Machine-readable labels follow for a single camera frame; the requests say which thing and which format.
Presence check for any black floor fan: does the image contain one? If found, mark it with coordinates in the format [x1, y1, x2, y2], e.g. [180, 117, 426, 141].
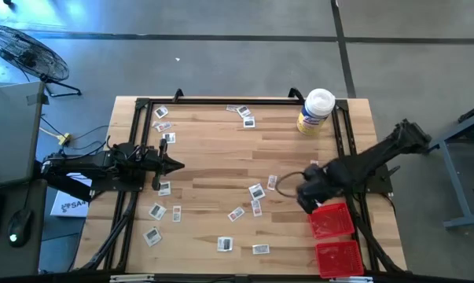
[0, 24, 83, 98]

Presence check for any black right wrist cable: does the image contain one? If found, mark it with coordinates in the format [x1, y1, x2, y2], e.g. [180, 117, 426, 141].
[274, 171, 307, 198]

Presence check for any black diagonal support bar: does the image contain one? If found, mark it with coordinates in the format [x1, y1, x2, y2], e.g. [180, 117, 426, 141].
[43, 175, 95, 203]

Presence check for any Lysol disinfecting wipes canister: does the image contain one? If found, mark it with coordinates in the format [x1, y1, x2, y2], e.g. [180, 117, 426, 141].
[296, 87, 336, 137]

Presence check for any red plastic mesh basket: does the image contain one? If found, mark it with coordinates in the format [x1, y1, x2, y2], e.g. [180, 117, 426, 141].
[314, 240, 365, 279]
[307, 202, 356, 241]

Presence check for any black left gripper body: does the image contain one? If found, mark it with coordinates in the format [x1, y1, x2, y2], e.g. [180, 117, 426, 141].
[141, 138, 169, 192]

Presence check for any black aluminium table frame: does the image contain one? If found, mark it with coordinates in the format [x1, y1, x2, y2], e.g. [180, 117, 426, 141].
[79, 87, 409, 274]

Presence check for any white printed cardboard box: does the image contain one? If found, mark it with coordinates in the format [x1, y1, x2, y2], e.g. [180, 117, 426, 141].
[50, 172, 93, 219]

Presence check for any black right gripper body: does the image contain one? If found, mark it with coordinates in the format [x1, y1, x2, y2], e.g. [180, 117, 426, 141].
[297, 163, 340, 215]

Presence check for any white metal bracket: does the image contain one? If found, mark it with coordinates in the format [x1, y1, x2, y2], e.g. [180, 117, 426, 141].
[329, 276, 374, 283]
[109, 274, 156, 283]

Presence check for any black computer mouse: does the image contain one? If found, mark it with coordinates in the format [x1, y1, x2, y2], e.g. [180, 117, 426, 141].
[6, 208, 34, 248]

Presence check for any grey tape strip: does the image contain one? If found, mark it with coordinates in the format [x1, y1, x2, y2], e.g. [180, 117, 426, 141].
[26, 93, 50, 106]

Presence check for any blue-grey metal cart frame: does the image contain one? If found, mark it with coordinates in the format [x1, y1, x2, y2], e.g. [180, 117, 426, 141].
[428, 100, 474, 231]

